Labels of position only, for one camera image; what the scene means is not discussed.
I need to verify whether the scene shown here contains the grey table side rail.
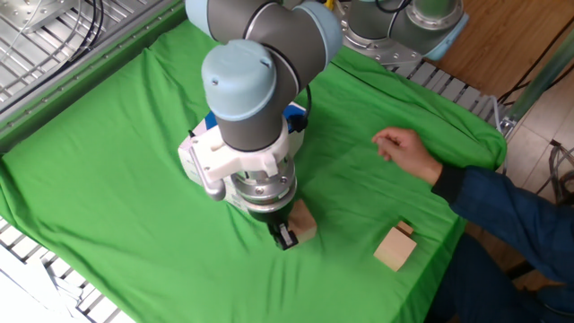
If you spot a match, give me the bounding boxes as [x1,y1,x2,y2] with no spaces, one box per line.
[0,2,187,153]

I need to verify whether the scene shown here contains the grey floor cables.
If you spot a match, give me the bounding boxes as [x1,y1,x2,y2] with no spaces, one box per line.
[540,138,574,198]

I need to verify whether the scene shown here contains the person's right hand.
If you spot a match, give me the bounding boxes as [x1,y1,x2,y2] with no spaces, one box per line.
[370,127,444,186]

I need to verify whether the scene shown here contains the brown wooden cube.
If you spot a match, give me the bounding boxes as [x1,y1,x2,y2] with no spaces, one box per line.
[286,198,318,246]

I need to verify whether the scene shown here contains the person's torso and legs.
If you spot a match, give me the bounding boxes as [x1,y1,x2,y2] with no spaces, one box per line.
[425,232,574,323]

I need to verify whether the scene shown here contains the black cable bundle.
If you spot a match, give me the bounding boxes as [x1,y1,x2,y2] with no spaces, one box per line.
[66,0,105,64]

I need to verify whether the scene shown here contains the silver perforated metal plate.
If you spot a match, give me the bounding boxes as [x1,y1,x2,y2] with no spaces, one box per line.
[0,0,82,35]

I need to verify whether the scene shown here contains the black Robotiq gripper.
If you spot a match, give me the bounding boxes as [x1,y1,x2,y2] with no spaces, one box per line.
[248,201,300,251]

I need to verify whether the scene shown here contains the right forearm in blue sleeve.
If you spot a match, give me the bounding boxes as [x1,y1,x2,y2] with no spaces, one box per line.
[430,164,574,284]

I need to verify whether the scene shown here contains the white blue cardboard box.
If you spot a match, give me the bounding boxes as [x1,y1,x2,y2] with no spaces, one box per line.
[178,101,310,212]

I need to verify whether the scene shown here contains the white paper sheets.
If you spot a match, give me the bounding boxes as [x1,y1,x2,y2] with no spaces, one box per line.
[0,241,86,323]

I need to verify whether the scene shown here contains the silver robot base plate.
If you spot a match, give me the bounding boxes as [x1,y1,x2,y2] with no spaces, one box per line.
[340,26,422,68]

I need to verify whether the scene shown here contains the pale wooden cube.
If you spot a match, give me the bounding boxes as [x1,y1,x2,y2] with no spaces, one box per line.
[372,226,418,273]

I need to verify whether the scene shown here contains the green cloth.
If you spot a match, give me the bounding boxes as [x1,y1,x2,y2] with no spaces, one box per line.
[0,17,508,323]

